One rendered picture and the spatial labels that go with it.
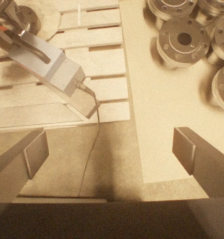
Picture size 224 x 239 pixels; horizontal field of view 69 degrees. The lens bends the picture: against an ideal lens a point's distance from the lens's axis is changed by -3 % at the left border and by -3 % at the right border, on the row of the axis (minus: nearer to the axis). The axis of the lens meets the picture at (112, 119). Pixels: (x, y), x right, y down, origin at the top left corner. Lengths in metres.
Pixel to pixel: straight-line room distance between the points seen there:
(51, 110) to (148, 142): 0.58
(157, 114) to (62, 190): 0.73
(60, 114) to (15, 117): 0.25
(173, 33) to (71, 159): 0.90
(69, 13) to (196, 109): 0.99
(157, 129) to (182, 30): 0.55
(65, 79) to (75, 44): 0.36
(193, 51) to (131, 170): 0.73
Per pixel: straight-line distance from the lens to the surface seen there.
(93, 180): 1.07
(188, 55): 0.95
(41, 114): 0.98
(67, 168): 1.09
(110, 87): 0.94
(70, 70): 0.79
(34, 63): 0.80
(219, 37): 1.07
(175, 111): 1.09
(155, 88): 1.10
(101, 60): 1.01
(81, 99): 0.85
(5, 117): 1.08
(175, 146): 0.17
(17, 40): 0.82
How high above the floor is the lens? 1.03
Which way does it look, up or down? 82 degrees down
